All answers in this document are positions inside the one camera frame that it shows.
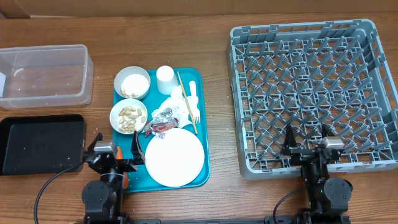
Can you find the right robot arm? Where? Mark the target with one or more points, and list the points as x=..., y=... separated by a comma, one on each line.
x=327, y=197

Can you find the teal serving tray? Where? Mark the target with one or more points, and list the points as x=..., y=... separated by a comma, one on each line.
x=140, y=180

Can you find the grey dishwasher rack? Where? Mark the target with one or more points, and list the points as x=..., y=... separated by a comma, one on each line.
x=307, y=75

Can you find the white plastic fork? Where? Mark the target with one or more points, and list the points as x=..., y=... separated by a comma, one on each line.
x=193, y=101

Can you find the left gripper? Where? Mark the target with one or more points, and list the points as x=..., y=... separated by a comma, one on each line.
x=129, y=165

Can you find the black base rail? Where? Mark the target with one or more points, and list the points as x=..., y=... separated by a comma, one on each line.
x=266, y=220

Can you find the grey bowl with rice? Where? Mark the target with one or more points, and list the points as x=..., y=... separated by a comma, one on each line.
x=132, y=82

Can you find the crumpled white napkin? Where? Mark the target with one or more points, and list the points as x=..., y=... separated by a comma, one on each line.
x=176, y=102

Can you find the clear plastic storage bin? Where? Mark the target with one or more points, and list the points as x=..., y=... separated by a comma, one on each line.
x=43, y=76

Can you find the white bowl with peanuts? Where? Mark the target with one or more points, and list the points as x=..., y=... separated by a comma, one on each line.
x=128, y=116

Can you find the black plastic waste bin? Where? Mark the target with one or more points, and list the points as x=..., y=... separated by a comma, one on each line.
x=42, y=144

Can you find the white plastic cup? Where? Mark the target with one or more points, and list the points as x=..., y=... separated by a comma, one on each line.
x=166, y=79

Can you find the silver red foil wrapper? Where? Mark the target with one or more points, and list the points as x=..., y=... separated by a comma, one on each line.
x=162, y=122

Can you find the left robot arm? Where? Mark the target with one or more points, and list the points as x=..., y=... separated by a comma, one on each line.
x=103, y=197

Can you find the wooden chopstick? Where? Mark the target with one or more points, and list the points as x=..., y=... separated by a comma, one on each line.
x=187, y=102

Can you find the pink round plate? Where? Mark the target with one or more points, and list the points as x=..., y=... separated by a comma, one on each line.
x=176, y=159

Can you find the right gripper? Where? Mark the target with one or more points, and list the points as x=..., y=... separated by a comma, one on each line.
x=310, y=154

